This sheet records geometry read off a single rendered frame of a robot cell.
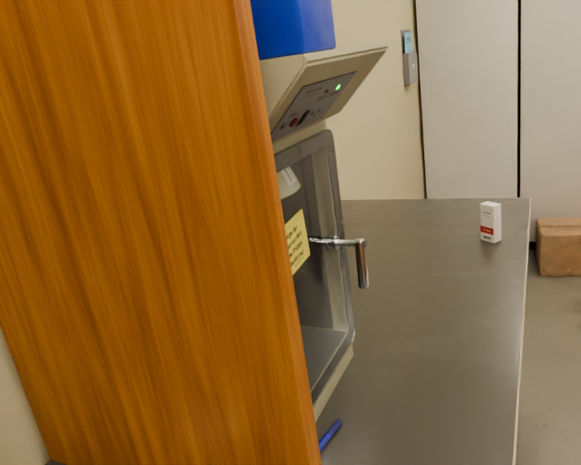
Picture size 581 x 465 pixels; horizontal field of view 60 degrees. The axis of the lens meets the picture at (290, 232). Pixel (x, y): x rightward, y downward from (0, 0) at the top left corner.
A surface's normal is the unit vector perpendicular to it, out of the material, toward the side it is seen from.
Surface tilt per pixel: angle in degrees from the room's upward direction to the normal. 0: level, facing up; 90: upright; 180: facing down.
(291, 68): 90
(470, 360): 0
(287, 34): 90
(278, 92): 90
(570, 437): 0
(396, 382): 0
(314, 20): 90
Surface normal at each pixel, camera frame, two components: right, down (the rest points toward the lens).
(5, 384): 0.90, 0.02
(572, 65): -0.41, 0.36
